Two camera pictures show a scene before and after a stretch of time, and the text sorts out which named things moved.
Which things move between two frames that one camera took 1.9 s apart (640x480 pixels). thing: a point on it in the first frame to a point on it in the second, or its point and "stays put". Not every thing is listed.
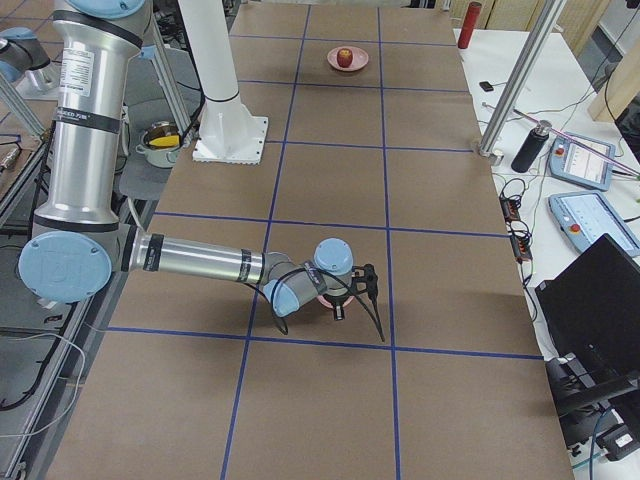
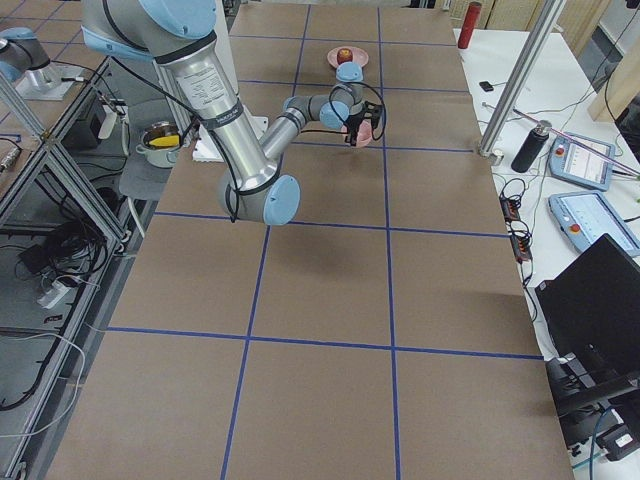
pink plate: (360, 58) stays put
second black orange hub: (521, 248) stays put
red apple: (344, 57) stays put
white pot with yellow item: (160, 146) stays put
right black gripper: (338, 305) to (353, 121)
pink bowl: (326, 303) to (364, 135)
